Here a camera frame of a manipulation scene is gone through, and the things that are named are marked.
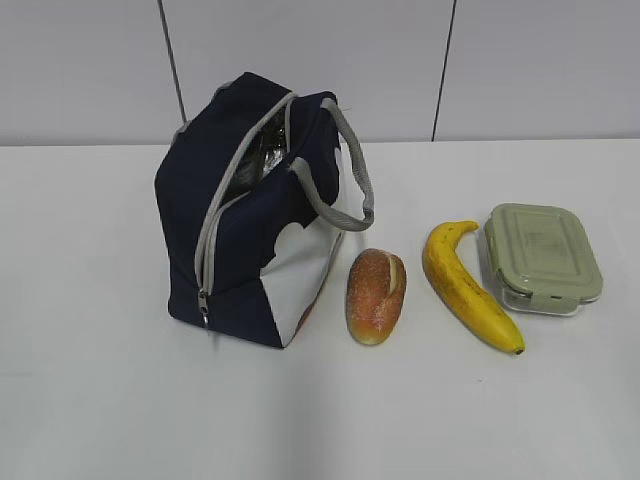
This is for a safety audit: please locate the brown bread roll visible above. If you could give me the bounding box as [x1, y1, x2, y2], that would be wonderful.
[346, 248, 407, 346]

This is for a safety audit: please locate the navy and white lunch bag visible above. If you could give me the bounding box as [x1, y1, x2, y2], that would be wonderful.
[154, 72, 374, 348]

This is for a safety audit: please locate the yellow banana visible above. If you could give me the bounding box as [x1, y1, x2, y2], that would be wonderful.
[422, 220, 526, 355]

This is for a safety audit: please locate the green lidded glass container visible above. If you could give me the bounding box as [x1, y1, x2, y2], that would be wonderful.
[484, 203, 603, 316]

